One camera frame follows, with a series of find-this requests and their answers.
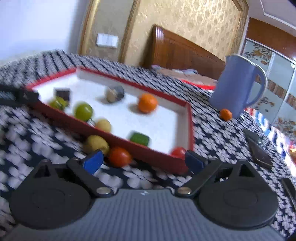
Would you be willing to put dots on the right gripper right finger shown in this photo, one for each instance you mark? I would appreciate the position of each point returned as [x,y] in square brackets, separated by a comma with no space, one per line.
[214,178]

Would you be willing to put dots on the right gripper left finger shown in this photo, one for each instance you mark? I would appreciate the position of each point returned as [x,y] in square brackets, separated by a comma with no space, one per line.
[75,178]

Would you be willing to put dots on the tan longan fruit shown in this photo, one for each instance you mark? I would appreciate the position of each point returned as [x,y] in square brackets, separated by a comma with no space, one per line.
[94,143]
[103,125]

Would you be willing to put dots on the red cherry tomato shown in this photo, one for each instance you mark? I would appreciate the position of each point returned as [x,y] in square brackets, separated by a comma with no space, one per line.
[119,157]
[178,152]

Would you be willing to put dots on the green tomato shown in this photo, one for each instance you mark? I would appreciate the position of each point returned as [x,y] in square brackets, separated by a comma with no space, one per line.
[58,103]
[83,111]

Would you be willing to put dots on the large orange mandarin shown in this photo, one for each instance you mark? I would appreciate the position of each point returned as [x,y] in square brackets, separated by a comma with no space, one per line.
[147,103]

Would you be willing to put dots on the floral navy tablecloth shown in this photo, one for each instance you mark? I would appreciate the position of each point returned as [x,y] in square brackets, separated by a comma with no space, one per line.
[28,137]

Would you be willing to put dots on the small orange by pitcher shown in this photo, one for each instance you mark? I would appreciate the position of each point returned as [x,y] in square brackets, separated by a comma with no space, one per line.
[225,115]

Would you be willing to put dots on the black smartphone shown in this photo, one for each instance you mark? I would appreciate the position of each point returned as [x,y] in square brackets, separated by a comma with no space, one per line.
[259,155]

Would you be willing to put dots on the red shallow cardboard tray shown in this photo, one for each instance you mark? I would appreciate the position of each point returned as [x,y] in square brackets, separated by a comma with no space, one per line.
[168,126]

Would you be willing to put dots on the blue ceramic pitcher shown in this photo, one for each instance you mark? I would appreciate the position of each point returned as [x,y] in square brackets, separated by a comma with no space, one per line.
[235,83]

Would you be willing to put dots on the dark object at edge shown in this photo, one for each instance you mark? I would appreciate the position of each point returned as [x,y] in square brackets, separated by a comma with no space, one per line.
[289,189]

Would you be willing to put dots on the wooden bed headboard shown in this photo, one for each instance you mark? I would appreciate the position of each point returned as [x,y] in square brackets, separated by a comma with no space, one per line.
[171,51]

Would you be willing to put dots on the wardrobe with sliding doors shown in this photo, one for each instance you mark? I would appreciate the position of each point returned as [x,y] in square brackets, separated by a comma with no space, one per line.
[274,51]

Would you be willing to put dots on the white wall switch panel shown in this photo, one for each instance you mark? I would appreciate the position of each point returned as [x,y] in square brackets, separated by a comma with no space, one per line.
[107,40]

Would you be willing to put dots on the gold picture frame moulding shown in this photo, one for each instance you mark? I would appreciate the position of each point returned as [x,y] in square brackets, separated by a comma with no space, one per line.
[108,17]

